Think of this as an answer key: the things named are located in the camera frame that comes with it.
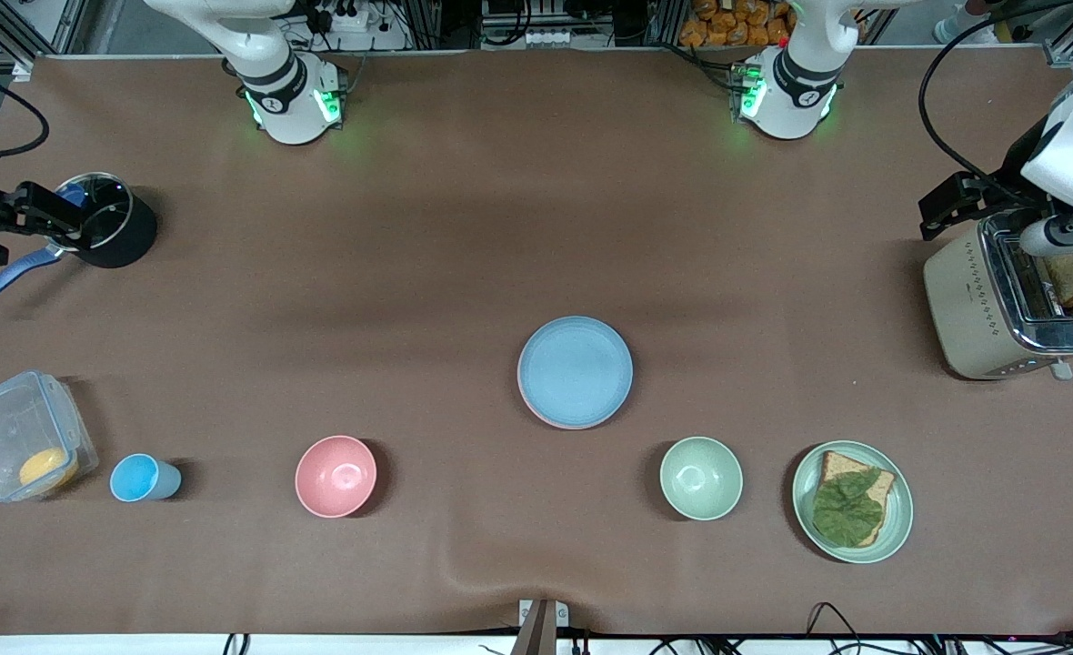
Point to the clear plastic container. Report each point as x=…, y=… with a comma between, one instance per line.
x=9, y=428

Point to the white power strip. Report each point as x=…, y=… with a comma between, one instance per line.
x=550, y=38
x=335, y=18

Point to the bread slice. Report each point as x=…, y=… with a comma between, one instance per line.
x=835, y=466

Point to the brown table cloth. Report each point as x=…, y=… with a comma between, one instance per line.
x=500, y=227

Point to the blue plate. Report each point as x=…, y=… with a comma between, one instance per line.
x=576, y=373

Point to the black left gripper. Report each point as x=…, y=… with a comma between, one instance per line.
x=1015, y=167

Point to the metal table clamp bracket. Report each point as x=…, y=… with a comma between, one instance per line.
x=543, y=623

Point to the orange snack bag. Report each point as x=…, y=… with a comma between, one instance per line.
x=737, y=23

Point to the pink bowl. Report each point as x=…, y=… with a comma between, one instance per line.
x=336, y=476

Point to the green plate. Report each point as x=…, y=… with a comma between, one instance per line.
x=898, y=523

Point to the green lettuce leaf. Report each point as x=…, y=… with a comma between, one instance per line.
x=846, y=514

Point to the beige chrome toaster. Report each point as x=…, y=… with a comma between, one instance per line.
x=964, y=309

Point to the white sneaker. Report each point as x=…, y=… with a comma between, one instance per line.
x=964, y=27

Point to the yellow food piece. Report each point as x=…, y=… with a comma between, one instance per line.
x=45, y=466

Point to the blue cup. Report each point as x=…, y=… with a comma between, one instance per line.
x=136, y=478

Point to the green bowl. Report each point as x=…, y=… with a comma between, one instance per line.
x=701, y=478

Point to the pink plate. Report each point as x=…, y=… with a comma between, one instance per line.
x=533, y=415

